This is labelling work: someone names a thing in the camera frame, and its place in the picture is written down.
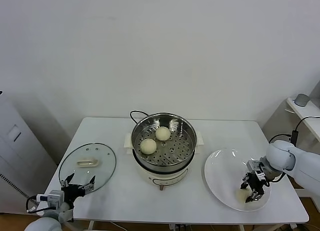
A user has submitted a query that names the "steel perforated steamer basket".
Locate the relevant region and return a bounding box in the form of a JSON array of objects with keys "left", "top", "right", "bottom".
[{"left": 131, "top": 112, "right": 197, "bottom": 168}]

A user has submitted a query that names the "white side desk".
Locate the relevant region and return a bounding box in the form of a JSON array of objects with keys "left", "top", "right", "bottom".
[{"left": 261, "top": 97, "right": 320, "bottom": 176}]

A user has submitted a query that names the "round glass pot lid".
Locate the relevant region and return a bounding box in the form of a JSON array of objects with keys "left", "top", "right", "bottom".
[{"left": 58, "top": 142, "right": 117, "bottom": 194}]

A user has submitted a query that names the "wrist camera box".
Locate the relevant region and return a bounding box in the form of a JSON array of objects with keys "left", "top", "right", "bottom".
[
  {"left": 36, "top": 190, "right": 65, "bottom": 207},
  {"left": 246, "top": 159, "right": 267, "bottom": 178}
]

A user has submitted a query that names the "white electric cooker pot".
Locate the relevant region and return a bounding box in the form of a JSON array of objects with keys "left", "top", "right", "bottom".
[{"left": 123, "top": 130, "right": 205, "bottom": 192}]

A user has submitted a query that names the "grey cup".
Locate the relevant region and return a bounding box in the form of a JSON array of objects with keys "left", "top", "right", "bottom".
[{"left": 294, "top": 93, "right": 311, "bottom": 107}]

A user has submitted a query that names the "white floor cabinet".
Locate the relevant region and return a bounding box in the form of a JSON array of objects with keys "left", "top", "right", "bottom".
[{"left": 0, "top": 89, "right": 59, "bottom": 214}]

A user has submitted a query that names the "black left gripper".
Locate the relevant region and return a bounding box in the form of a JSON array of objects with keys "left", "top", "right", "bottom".
[{"left": 60, "top": 172, "right": 96, "bottom": 207}]

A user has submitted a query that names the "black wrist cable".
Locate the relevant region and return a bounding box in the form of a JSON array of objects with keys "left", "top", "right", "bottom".
[
  {"left": 26, "top": 194, "right": 51, "bottom": 214},
  {"left": 267, "top": 172, "right": 287, "bottom": 185}
]

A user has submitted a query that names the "white steamed baozi bun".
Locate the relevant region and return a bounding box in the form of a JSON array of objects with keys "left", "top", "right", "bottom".
[
  {"left": 139, "top": 138, "right": 158, "bottom": 155},
  {"left": 236, "top": 189, "right": 253, "bottom": 204},
  {"left": 155, "top": 126, "right": 171, "bottom": 142}
]

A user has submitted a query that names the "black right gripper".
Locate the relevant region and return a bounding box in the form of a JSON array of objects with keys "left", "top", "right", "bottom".
[{"left": 240, "top": 172, "right": 266, "bottom": 204}]

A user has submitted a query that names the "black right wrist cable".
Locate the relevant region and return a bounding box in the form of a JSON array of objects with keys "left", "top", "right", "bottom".
[{"left": 267, "top": 172, "right": 287, "bottom": 185}]

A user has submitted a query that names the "white round plate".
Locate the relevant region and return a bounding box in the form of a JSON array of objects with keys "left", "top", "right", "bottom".
[{"left": 204, "top": 147, "right": 272, "bottom": 212}]

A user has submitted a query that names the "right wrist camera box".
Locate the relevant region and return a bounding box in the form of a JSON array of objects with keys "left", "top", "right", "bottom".
[{"left": 246, "top": 159, "right": 267, "bottom": 178}]

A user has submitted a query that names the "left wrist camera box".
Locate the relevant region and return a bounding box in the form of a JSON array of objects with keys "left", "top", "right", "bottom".
[{"left": 36, "top": 190, "right": 65, "bottom": 207}]

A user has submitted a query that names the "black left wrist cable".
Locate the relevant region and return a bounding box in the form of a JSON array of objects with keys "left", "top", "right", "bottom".
[{"left": 26, "top": 194, "right": 51, "bottom": 214}]

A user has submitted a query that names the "black cooker power cable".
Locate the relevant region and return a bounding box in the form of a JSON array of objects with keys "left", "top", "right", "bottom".
[{"left": 129, "top": 110, "right": 151, "bottom": 124}]

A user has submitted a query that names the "black power adapter cable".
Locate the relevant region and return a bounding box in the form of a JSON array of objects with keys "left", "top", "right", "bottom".
[{"left": 268, "top": 115, "right": 320, "bottom": 146}]

